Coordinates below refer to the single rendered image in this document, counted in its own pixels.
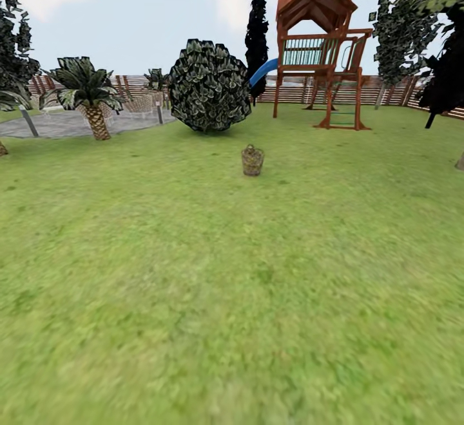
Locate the charcoal grill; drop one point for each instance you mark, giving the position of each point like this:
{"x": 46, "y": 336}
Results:
{"x": 108, "y": 83}

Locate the garden chair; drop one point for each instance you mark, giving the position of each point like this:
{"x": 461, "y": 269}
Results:
{"x": 50, "y": 103}
{"x": 105, "y": 109}
{"x": 140, "y": 104}
{"x": 157, "y": 96}

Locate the wicker basket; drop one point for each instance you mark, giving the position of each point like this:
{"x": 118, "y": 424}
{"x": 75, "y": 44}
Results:
{"x": 252, "y": 160}

